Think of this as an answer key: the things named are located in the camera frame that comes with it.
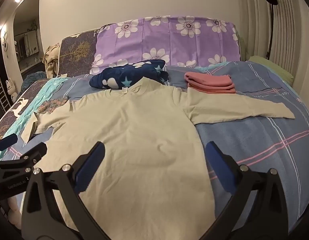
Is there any white cat figurine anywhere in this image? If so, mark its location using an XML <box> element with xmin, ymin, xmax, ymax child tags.
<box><xmin>6</xmin><ymin>78</ymin><xmax>18</xmax><ymax>96</ymax></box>

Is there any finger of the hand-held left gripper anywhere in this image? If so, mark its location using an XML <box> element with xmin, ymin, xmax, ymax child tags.
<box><xmin>0</xmin><ymin>142</ymin><xmax>48</xmax><ymax>178</ymax></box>
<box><xmin>0</xmin><ymin>134</ymin><xmax>19</xmax><ymax>160</ymax></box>

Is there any blue plaid blanket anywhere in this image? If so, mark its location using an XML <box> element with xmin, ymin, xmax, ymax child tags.
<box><xmin>2</xmin><ymin>60</ymin><xmax>309</xmax><ymax>235</ymax></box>

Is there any beige clothing pile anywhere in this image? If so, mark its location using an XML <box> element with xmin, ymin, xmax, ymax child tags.
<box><xmin>43</xmin><ymin>44</ymin><xmax>61</xmax><ymax>78</ymax></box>

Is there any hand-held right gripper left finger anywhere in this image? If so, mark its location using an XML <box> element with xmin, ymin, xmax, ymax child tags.
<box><xmin>21</xmin><ymin>141</ymin><xmax>106</xmax><ymax>240</ymax></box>

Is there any purple floral pillow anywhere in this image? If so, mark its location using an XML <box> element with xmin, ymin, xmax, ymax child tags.
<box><xmin>90</xmin><ymin>16</ymin><xmax>241</xmax><ymax>75</ymax></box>

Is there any dark tree print bedspread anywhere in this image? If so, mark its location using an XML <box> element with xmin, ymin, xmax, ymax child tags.
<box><xmin>0</xmin><ymin>27</ymin><xmax>102</xmax><ymax>142</ymax></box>

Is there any teal sheet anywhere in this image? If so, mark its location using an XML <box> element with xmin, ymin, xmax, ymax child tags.
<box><xmin>0</xmin><ymin>76</ymin><xmax>70</xmax><ymax>155</ymax></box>

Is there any white rack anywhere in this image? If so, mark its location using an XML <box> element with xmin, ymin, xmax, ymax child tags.
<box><xmin>0</xmin><ymin>82</ymin><xmax>10</xmax><ymax>112</ymax></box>

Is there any folded pink cloth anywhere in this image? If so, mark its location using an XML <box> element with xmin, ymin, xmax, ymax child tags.
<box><xmin>184</xmin><ymin>71</ymin><xmax>236</xmax><ymax>95</ymax></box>

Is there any beige long-sleeve shirt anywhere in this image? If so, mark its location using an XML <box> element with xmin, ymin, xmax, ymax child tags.
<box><xmin>21</xmin><ymin>77</ymin><xmax>295</xmax><ymax>233</ymax></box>

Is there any green pillow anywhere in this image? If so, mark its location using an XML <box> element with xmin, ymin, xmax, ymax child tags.
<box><xmin>247</xmin><ymin>55</ymin><xmax>294</xmax><ymax>84</ymax></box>

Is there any beige pleated curtain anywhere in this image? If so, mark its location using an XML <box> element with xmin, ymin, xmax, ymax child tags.
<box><xmin>236</xmin><ymin>0</ymin><xmax>309</xmax><ymax>98</ymax></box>

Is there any person's left hand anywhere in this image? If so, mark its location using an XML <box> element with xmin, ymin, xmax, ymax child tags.
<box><xmin>6</xmin><ymin>195</ymin><xmax>23</xmax><ymax>227</ymax></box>

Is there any dark teal knit blanket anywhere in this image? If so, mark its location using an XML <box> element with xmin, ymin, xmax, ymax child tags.
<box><xmin>21</xmin><ymin>71</ymin><xmax>48</xmax><ymax>92</ymax></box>

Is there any navy star print cloth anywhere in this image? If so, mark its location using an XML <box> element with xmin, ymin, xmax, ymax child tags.
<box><xmin>89</xmin><ymin>59</ymin><xmax>169</xmax><ymax>90</ymax></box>

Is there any folded floral garment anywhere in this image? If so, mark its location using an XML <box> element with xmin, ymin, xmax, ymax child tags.
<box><xmin>37</xmin><ymin>97</ymin><xmax>70</xmax><ymax>114</ymax></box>

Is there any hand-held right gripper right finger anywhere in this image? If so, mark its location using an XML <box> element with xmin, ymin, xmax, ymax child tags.
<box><xmin>202</xmin><ymin>141</ymin><xmax>295</xmax><ymax>240</ymax></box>

